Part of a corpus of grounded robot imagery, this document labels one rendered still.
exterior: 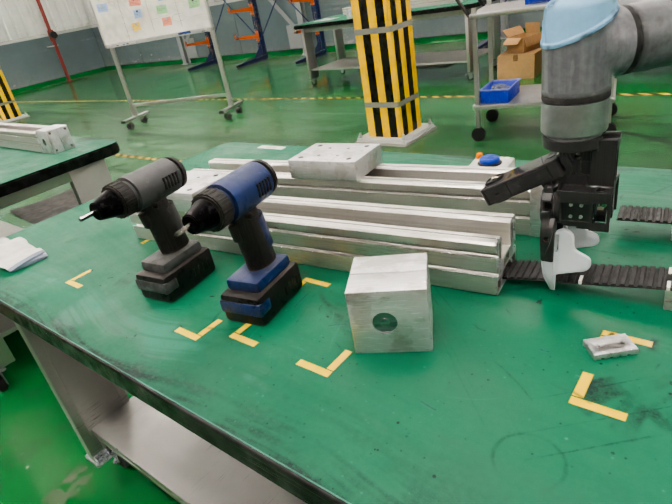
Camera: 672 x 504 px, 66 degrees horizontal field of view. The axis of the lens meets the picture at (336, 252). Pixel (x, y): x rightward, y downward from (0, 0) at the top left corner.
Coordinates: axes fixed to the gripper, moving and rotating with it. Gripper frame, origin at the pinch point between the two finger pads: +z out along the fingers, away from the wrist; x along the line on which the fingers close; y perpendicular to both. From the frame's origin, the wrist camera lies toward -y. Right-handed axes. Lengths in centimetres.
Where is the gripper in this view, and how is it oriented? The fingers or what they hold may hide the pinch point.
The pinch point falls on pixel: (551, 270)
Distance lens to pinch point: 79.8
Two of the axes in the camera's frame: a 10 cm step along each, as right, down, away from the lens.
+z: 1.7, 8.7, 4.6
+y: 8.4, 1.2, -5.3
